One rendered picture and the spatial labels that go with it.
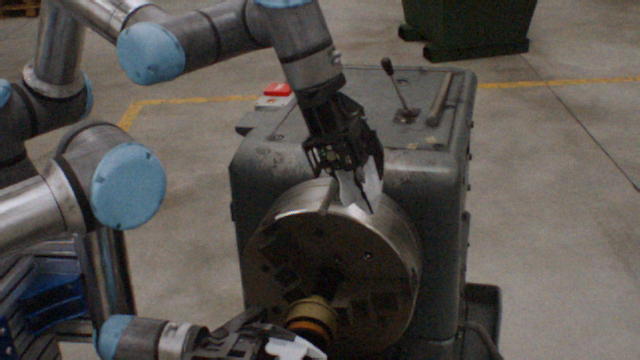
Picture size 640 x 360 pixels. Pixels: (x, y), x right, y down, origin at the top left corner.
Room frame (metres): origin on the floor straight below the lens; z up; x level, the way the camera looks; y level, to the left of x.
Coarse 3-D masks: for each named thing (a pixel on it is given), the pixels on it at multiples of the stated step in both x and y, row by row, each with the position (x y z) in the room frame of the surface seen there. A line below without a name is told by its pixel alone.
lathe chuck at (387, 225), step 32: (320, 192) 1.09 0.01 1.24; (288, 224) 1.04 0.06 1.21; (320, 224) 1.02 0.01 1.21; (352, 224) 1.01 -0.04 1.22; (384, 224) 1.02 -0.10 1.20; (256, 256) 1.05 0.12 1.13; (320, 256) 1.02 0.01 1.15; (352, 256) 1.01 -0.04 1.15; (384, 256) 0.99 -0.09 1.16; (416, 256) 1.04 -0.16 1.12; (256, 288) 1.05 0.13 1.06; (320, 288) 1.08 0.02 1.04; (416, 288) 1.00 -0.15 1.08; (384, 320) 0.99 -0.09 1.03; (352, 352) 1.01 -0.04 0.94
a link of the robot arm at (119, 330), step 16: (112, 320) 0.92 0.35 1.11; (128, 320) 0.91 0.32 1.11; (144, 320) 0.91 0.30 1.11; (160, 320) 0.92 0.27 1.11; (112, 336) 0.89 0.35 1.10; (128, 336) 0.89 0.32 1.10; (144, 336) 0.88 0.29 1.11; (160, 336) 0.88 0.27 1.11; (112, 352) 0.88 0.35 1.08; (128, 352) 0.88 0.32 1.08; (144, 352) 0.87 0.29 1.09
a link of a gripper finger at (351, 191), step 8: (344, 176) 0.89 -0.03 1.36; (352, 176) 0.90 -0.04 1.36; (344, 184) 0.88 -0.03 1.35; (352, 184) 0.90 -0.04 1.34; (360, 184) 0.91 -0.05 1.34; (344, 192) 0.87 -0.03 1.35; (352, 192) 0.89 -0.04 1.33; (360, 192) 0.90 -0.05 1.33; (344, 200) 0.86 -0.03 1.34; (352, 200) 0.88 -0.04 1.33; (360, 200) 0.90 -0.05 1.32; (360, 208) 0.90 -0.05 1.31; (368, 208) 0.89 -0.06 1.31
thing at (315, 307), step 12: (300, 300) 0.93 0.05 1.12; (312, 300) 0.93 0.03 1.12; (324, 300) 0.95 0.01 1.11; (288, 312) 0.94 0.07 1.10; (300, 312) 0.91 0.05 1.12; (312, 312) 0.91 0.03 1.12; (324, 312) 0.91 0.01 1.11; (336, 312) 0.92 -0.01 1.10; (288, 324) 0.91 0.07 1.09; (300, 324) 0.89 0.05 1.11; (312, 324) 0.89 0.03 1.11; (324, 324) 0.89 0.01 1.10; (336, 324) 0.92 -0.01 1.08; (300, 336) 0.93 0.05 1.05; (312, 336) 0.87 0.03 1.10; (324, 336) 0.87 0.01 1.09; (324, 348) 0.87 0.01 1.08
